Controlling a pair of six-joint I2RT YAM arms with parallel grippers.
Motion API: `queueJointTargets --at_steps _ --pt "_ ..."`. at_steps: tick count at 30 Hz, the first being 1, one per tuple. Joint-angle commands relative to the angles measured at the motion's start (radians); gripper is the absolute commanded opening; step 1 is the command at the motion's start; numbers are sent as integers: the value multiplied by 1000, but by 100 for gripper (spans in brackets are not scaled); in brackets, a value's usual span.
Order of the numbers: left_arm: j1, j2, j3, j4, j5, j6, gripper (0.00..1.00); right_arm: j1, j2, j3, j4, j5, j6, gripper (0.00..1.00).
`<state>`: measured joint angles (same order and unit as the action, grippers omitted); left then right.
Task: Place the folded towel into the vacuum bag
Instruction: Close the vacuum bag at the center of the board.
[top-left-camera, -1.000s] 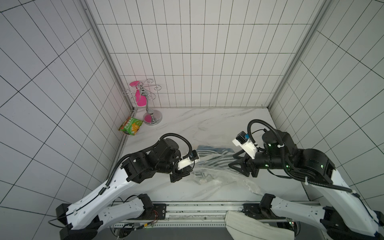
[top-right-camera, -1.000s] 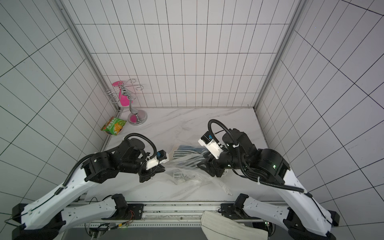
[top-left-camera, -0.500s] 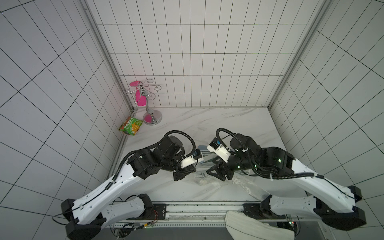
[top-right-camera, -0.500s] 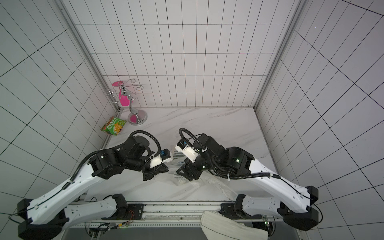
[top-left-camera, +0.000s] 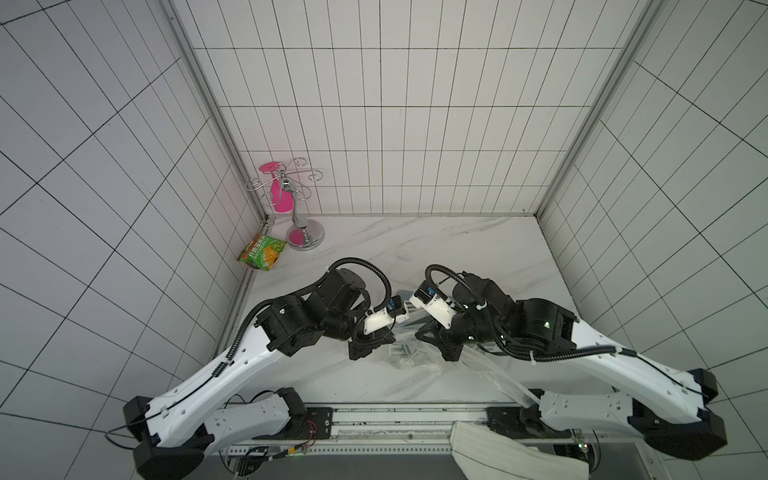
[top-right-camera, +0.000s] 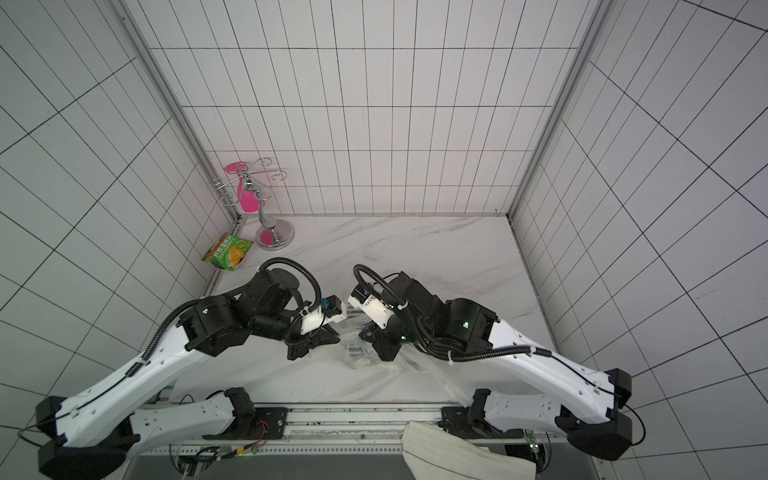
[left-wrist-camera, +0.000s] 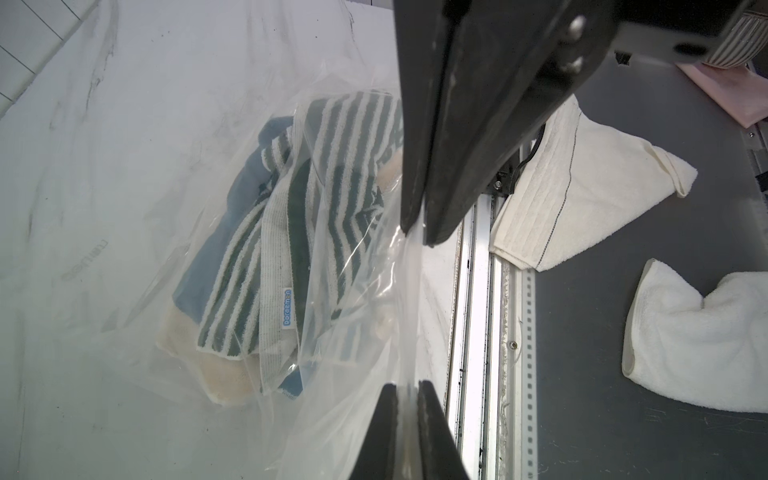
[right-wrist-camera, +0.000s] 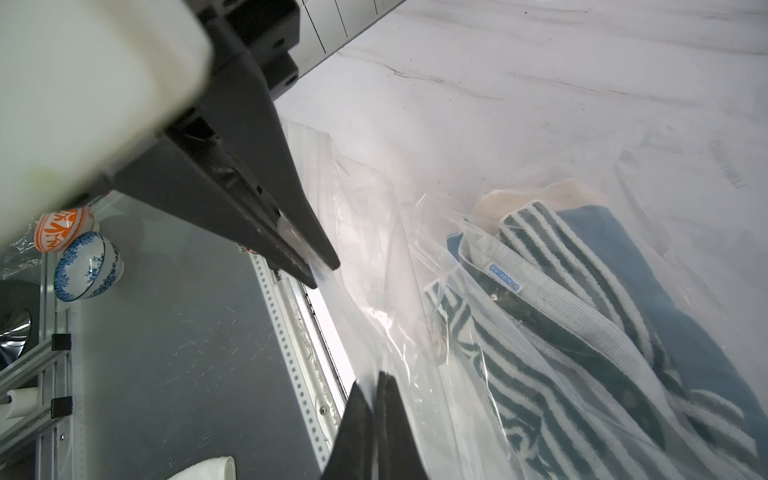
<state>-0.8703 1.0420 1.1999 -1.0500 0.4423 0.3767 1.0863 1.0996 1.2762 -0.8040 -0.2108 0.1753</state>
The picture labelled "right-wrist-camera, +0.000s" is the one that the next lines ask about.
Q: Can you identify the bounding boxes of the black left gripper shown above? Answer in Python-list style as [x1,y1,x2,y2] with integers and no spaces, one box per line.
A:
[110,0,341,288]

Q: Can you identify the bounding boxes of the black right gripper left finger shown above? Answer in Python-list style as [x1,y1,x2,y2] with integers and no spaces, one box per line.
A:
[320,382,375,480]

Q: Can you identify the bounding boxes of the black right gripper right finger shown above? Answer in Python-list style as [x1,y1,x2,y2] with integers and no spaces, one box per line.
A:
[374,371,428,480]

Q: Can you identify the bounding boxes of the green white striped towel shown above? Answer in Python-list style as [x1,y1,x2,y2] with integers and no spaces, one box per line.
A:
[425,200,767,479]

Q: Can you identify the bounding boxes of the clear plastic vacuum bag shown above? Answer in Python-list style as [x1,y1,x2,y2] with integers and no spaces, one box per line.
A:
[283,123,767,479]

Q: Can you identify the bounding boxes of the teal and beige towel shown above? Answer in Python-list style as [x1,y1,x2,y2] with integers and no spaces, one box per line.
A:
[475,179,767,462]

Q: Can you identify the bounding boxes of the blue patterned ceramic bowl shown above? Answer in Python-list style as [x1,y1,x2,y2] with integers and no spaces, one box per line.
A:
[54,231,124,302]

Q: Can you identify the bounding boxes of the orange patterned ceramic bowl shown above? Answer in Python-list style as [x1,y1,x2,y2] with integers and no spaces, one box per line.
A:
[34,207,100,253]

